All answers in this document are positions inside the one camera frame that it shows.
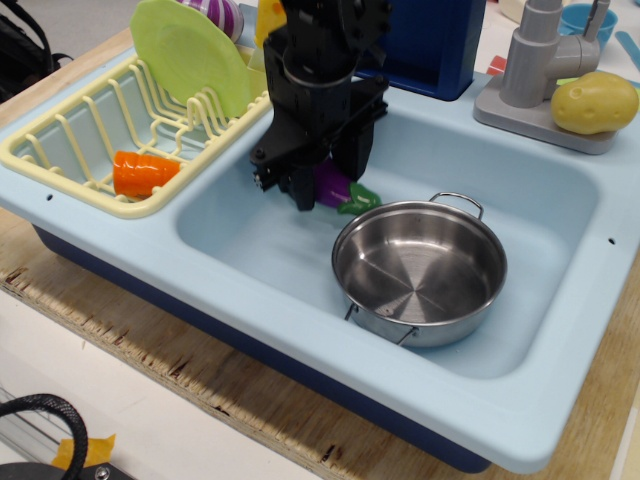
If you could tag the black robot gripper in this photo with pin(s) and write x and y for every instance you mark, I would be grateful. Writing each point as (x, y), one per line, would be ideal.
(319, 109)

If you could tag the purple toy eggplant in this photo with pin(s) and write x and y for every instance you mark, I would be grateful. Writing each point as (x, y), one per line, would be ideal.
(334, 189)

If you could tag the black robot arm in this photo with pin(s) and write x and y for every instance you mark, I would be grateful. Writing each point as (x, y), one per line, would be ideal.
(367, 15)

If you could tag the stainless steel pot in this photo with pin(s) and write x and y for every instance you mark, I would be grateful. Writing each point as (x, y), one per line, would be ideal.
(419, 274)

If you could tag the light blue toy sink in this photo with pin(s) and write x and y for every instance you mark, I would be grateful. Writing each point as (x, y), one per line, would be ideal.
(249, 261)

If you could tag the dark blue plastic box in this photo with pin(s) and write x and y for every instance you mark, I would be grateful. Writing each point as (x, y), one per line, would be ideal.
(431, 47)

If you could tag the light green plastic plate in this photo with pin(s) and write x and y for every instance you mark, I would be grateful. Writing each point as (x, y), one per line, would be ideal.
(186, 53)

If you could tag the purple white striped bowl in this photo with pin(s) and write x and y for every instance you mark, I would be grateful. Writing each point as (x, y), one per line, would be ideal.
(225, 14)

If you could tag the orange plastic cup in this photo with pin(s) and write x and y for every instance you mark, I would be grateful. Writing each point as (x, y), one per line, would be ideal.
(136, 175)

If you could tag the cream yellow dish rack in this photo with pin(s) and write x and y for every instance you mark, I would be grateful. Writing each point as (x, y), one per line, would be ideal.
(71, 145)

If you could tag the grey toy faucet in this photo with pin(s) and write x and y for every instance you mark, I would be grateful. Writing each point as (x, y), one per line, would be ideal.
(519, 100)

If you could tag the yellow toy potato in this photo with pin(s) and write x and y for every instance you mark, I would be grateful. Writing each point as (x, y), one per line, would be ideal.
(597, 102)

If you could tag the blue plastic cup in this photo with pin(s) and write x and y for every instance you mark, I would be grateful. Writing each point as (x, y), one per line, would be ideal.
(576, 18)

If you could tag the black backpack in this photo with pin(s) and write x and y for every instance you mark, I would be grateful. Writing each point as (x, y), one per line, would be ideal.
(23, 61)

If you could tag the yellow tape piece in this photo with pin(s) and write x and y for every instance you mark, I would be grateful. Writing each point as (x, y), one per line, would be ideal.
(99, 451)

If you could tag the yellow handled toy knife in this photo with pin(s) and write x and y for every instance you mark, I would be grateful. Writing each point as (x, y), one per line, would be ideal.
(270, 17)

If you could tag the black metal base plate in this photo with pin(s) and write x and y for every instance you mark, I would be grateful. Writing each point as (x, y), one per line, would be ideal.
(37, 471)

